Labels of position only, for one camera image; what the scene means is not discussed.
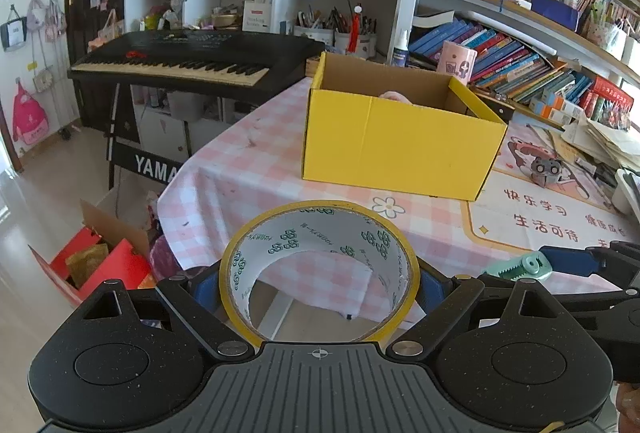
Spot white tray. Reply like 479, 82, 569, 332
612, 168, 640, 214

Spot white pen holder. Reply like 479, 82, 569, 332
293, 10, 335, 46
334, 0, 377, 58

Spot pink backpack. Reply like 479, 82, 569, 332
11, 80, 50, 146

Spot purple hanging bags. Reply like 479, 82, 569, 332
26, 0, 67, 44

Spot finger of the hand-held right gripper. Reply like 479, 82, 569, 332
539, 240, 640, 290
547, 288, 640, 310

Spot stack of papers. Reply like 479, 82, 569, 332
562, 115, 640, 174

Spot printed cartoon desk mat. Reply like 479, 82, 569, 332
462, 123, 640, 255

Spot navy blue box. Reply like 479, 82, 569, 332
530, 0, 583, 32

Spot dark brown case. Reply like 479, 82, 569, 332
470, 85, 516, 124

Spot white spray bottle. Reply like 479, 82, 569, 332
391, 30, 411, 68

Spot pink checked cloth desktop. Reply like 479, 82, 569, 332
157, 75, 640, 329

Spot small white orange boxes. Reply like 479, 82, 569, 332
529, 93, 586, 124

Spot white gift bag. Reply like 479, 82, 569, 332
587, 20, 628, 58

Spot pink plush toy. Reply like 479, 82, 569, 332
379, 90, 416, 105

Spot long row of leaning books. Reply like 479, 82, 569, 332
407, 15, 596, 106

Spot red cardboard box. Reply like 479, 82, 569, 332
29, 200, 161, 309

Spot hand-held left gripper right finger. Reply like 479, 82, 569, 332
391, 263, 568, 359

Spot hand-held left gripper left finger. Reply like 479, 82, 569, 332
80, 265, 256, 360

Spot white box with red label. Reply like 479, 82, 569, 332
242, 0, 275, 34

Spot red tassel ornament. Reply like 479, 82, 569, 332
348, 5, 362, 54

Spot yellow tape roll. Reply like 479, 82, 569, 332
219, 200, 422, 348

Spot black keyboard stand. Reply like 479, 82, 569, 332
105, 83, 193, 191

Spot red boxed book set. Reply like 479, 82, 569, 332
580, 78, 635, 131

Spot pink cylindrical holder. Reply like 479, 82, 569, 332
437, 40, 477, 86

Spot black electronic keyboard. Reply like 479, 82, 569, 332
67, 30, 326, 102

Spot yellow cardboard box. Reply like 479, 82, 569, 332
301, 52, 509, 202

